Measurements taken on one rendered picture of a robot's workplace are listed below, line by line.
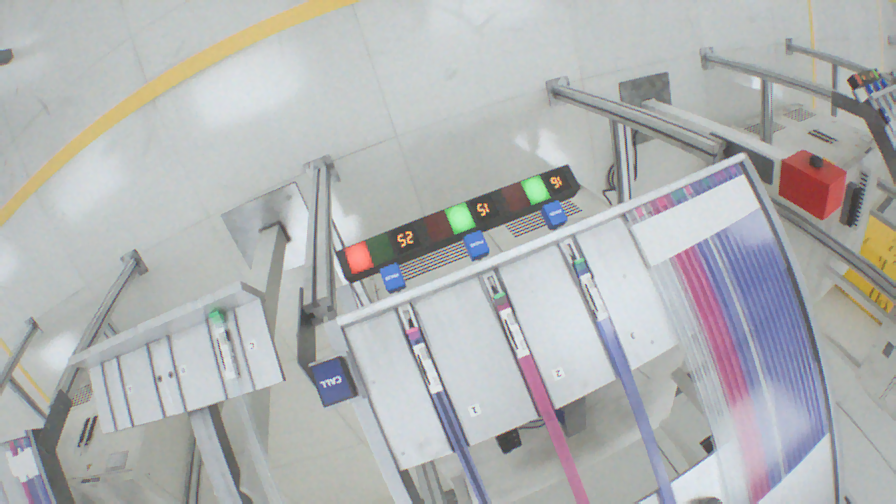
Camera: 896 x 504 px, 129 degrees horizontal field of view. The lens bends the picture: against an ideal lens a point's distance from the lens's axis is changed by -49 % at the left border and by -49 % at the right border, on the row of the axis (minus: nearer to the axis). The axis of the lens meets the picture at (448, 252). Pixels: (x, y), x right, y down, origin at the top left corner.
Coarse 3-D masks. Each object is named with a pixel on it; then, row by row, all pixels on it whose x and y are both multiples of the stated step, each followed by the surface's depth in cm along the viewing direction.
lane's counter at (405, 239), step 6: (402, 228) 54; (408, 228) 54; (396, 234) 54; (402, 234) 53; (408, 234) 53; (414, 234) 53; (396, 240) 53; (402, 240) 53; (408, 240) 53; (414, 240) 53; (396, 246) 53; (402, 246) 53; (408, 246) 53; (414, 246) 53; (402, 252) 53
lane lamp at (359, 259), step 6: (354, 246) 53; (360, 246) 53; (366, 246) 53; (348, 252) 53; (354, 252) 53; (360, 252) 53; (366, 252) 53; (348, 258) 53; (354, 258) 53; (360, 258) 53; (366, 258) 53; (354, 264) 53; (360, 264) 53; (366, 264) 53; (372, 264) 53; (354, 270) 52; (360, 270) 52
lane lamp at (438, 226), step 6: (432, 216) 54; (438, 216) 54; (444, 216) 54; (426, 222) 54; (432, 222) 54; (438, 222) 54; (444, 222) 54; (432, 228) 54; (438, 228) 54; (444, 228) 54; (450, 228) 54; (432, 234) 53; (438, 234) 53; (444, 234) 53; (450, 234) 53; (432, 240) 53; (438, 240) 53
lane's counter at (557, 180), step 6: (546, 174) 55; (552, 174) 55; (558, 174) 55; (564, 174) 55; (546, 180) 55; (552, 180) 55; (558, 180) 55; (564, 180) 55; (552, 186) 55; (558, 186) 55; (564, 186) 55; (570, 186) 55; (552, 192) 55; (558, 192) 55
